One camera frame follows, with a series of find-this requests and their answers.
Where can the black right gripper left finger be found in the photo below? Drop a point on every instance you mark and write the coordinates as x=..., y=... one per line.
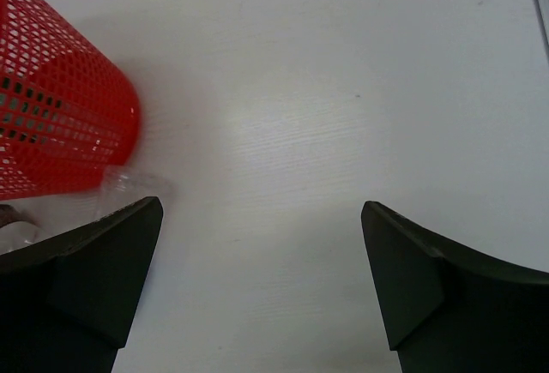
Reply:
x=68, y=302

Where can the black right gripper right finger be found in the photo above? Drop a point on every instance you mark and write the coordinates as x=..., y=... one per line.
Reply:
x=449, y=308

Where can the clear blue-label water bottle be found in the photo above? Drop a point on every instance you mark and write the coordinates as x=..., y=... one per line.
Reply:
x=32, y=220

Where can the red mesh plastic bin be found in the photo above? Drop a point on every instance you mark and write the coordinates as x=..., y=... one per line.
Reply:
x=67, y=111

